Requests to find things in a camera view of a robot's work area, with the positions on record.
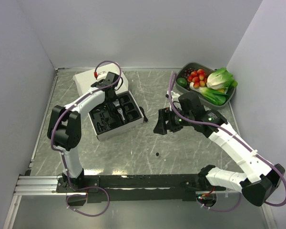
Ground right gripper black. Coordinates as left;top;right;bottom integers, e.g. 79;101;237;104
153;105;194;135

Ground black silver hair trimmer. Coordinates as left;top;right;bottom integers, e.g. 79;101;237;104
113;100;126;123

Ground white box with black tray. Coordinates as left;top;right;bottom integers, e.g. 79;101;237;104
73;63;144;141

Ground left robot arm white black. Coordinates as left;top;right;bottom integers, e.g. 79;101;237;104
47;72;121;192

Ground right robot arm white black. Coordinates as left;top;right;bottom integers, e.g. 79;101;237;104
153;91;286;207

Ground green avocado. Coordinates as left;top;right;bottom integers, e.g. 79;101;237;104
176;77;187;88

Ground bok choy vegetable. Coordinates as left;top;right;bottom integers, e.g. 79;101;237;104
189;82;228;106

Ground dark purple grapes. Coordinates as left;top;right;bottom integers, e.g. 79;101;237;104
183;68;196;80

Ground red strawberries cluster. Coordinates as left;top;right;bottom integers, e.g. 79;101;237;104
187;69;207;89

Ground dark grey food tray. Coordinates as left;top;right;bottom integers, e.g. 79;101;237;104
175;62;238;109

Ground green white cabbage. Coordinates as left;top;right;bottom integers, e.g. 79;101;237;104
206;68;238;90

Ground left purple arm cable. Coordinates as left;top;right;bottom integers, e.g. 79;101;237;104
50;61;123;191

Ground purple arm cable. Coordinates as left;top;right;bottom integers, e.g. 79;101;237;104
50;61;123;191
168;71;286;207

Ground black power cord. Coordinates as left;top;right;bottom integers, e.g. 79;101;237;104
138;106;150;124

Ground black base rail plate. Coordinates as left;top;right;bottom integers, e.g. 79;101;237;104
56;174;227;204

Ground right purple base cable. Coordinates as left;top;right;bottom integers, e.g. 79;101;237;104
197;190;242;212

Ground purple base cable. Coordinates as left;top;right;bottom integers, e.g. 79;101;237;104
197;190;242;212
65;186;110;217

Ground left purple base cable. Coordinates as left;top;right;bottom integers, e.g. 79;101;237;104
65;186;110;217

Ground aluminium profile rail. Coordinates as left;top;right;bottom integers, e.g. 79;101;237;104
13;176;58;196

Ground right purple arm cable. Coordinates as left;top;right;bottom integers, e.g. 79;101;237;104
168;71;286;207

